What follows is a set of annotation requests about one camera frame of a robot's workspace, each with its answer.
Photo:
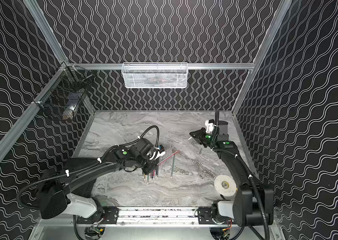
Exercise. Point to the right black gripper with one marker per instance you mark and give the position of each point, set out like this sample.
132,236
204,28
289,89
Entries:
200,132

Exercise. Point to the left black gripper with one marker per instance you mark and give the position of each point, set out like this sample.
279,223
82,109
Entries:
151,163

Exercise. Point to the bundle of coloured pencils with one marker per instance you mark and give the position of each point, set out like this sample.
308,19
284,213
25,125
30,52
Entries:
151,175

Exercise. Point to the red pencil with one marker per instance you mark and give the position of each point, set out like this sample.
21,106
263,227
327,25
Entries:
172,155

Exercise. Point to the green pencil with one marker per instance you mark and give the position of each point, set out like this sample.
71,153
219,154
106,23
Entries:
172,166

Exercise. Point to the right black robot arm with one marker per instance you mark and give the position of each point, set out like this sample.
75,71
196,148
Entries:
253,205

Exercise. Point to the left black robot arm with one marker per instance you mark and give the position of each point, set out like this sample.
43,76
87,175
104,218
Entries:
54,194

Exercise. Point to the white tape roll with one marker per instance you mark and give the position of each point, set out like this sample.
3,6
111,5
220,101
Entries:
225,185

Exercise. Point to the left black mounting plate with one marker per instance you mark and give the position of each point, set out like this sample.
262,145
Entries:
108,215

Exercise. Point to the black mounting plate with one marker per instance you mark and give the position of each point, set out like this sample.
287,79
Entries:
108,215
205,216

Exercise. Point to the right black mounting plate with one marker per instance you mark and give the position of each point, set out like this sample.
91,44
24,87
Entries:
205,216

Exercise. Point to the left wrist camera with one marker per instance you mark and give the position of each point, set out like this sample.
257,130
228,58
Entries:
161,151

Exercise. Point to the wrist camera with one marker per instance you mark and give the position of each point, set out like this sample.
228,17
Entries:
161,151
209,126

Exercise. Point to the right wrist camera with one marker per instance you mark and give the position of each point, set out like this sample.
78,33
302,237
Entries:
209,126

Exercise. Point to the aluminium front rail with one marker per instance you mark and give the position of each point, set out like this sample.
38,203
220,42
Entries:
144,217

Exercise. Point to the white mesh wall basket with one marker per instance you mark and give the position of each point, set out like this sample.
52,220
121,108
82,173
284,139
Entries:
155,75

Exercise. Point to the black wire wall basket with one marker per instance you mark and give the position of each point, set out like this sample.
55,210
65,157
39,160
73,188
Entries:
67,94

